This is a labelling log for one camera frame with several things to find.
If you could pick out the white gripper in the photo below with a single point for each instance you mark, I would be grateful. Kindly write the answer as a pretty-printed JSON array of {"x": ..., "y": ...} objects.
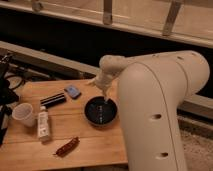
[{"x": 103, "y": 82}]

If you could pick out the translucent plastic cup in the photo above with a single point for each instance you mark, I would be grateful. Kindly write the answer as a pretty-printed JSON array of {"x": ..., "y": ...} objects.
[{"x": 24, "y": 114}]

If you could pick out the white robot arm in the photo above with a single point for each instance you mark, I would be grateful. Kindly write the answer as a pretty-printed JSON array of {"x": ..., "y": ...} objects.
[{"x": 149, "y": 90}]

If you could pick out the black ceramic bowl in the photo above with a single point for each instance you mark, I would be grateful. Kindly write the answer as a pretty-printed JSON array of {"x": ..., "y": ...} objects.
[{"x": 99, "y": 111}]

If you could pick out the small blue block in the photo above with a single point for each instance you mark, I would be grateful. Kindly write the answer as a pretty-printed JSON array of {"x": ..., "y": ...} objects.
[{"x": 73, "y": 92}]

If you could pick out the black rectangular bar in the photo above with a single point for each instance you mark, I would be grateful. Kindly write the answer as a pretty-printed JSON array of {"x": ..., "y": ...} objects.
[{"x": 53, "y": 100}]

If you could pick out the metal bracket middle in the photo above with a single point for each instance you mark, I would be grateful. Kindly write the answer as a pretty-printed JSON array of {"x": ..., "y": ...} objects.
[{"x": 107, "y": 12}]

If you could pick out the metal bracket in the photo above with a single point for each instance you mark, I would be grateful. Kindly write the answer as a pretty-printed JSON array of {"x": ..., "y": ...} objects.
[
  {"x": 171, "y": 17},
  {"x": 36, "y": 5},
  {"x": 107, "y": 12}
]

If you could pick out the black camera tripod stand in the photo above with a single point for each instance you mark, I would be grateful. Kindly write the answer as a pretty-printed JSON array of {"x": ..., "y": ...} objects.
[{"x": 7, "y": 96}]

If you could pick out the metal bracket left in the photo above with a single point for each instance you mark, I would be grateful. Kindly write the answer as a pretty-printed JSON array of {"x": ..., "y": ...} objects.
[{"x": 36, "y": 5}]

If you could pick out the metal bracket right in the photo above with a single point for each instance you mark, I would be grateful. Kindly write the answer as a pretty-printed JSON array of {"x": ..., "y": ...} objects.
[{"x": 171, "y": 17}]

